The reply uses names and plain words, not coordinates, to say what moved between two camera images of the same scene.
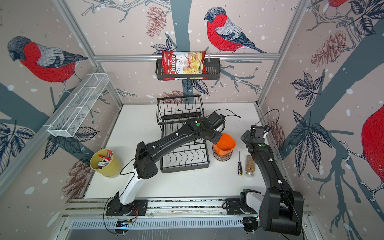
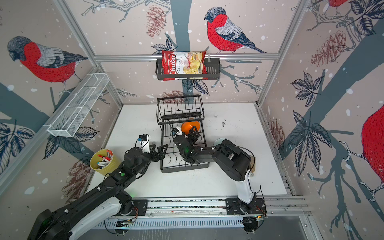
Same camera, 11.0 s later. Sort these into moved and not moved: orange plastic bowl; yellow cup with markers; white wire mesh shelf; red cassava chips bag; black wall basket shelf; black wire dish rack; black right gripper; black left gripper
Moved: orange plastic bowl; black left gripper; black right gripper
Not moved: red cassava chips bag; yellow cup with markers; black wire dish rack; white wire mesh shelf; black wall basket shelf
